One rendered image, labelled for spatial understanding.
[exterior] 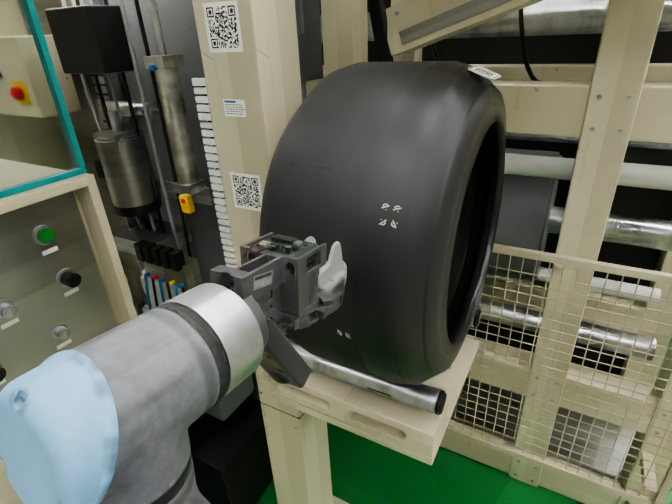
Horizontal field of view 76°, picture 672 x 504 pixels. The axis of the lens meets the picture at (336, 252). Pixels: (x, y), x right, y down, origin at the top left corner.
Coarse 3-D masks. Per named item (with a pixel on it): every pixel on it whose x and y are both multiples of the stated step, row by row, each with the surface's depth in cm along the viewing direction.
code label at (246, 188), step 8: (232, 176) 86; (240, 176) 85; (248, 176) 84; (256, 176) 83; (232, 184) 87; (240, 184) 86; (248, 184) 85; (256, 184) 84; (240, 192) 87; (248, 192) 86; (256, 192) 85; (240, 200) 88; (248, 200) 87; (256, 200) 86; (248, 208) 88; (256, 208) 87
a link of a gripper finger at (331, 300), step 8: (344, 280) 51; (336, 288) 49; (320, 296) 47; (328, 296) 47; (336, 296) 47; (320, 304) 46; (328, 304) 46; (336, 304) 47; (312, 312) 45; (320, 312) 45; (328, 312) 46
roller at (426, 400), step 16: (304, 352) 88; (320, 368) 86; (336, 368) 84; (352, 368) 83; (352, 384) 84; (368, 384) 81; (384, 384) 80; (400, 384) 79; (416, 384) 78; (400, 400) 79; (416, 400) 77; (432, 400) 76
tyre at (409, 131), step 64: (384, 64) 68; (448, 64) 64; (320, 128) 60; (384, 128) 56; (448, 128) 56; (320, 192) 58; (384, 192) 54; (448, 192) 54; (384, 256) 54; (448, 256) 58; (320, 320) 63; (384, 320) 57; (448, 320) 94
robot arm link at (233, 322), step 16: (192, 288) 37; (208, 288) 36; (224, 288) 36; (160, 304) 34; (192, 304) 33; (208, 304) 34; (224, 304) 34; (240, 304) 35; (208, 320) 32; (224, 320) 33; (240, 320) 34; (256, 320) 35; (224, 336) 33; (240, 336) 34; (256, 336) 35; (240, 352) 34; (256, 352) 35; (240, 368) 34; (256, 368) 37
